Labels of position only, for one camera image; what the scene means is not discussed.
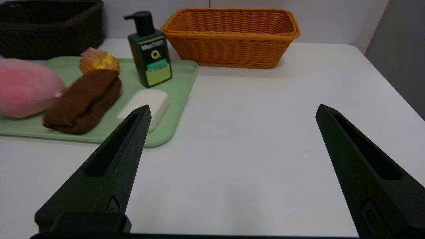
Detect dark green pump bottle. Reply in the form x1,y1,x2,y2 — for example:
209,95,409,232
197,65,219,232
124,11,173,88

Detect light green plastic tray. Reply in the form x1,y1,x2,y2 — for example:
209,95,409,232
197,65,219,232
0,56,199,148

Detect dark brown wicker basket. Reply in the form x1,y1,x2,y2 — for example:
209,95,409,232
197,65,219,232
0,0,104,60

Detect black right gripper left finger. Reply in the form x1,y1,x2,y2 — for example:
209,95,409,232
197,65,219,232
35,105,152,233

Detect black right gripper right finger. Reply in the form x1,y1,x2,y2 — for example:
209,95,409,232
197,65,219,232
315,104,425,238

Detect pink plush peach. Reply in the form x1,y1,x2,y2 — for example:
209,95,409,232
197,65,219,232
0,58,67,119

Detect orange wicker basket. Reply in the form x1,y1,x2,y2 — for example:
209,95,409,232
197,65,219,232
161,8,301,69

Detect golden cream puff bread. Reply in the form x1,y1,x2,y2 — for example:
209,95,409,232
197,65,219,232
79,47,120,74

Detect white soap bar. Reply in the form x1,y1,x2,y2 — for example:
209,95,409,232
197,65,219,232
117,89,170,132

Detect brown towel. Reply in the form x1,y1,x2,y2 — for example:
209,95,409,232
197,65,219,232
43,69,122,135

